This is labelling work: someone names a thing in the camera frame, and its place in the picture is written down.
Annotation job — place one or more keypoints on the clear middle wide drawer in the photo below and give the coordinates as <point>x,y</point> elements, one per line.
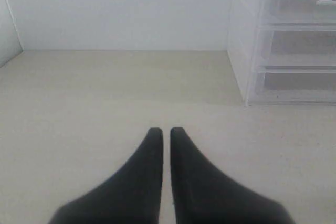
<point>305,46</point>

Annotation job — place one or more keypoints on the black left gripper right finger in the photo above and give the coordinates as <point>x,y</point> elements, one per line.
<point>204,194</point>

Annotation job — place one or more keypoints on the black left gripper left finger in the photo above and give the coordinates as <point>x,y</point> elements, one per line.
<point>131,195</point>

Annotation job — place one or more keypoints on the clear bottom wide drawer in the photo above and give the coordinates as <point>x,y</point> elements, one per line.
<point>292,84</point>

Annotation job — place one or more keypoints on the clear wide drawer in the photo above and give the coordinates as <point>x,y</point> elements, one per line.
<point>292,84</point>
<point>305,46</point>

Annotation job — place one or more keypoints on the white plastic drawer cabinet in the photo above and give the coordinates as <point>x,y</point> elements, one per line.
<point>244,25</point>

